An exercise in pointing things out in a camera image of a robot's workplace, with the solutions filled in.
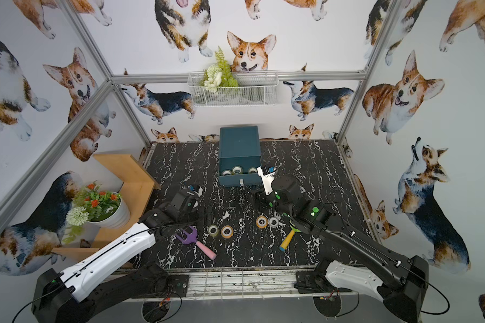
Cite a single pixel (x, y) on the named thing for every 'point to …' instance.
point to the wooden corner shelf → (137, 188)
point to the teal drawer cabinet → (239, 146)
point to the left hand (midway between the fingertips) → (207, 208)
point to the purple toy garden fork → (191, 239)
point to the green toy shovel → (283, 247)
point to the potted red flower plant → (91, 205)
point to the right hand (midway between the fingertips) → (257, 184)
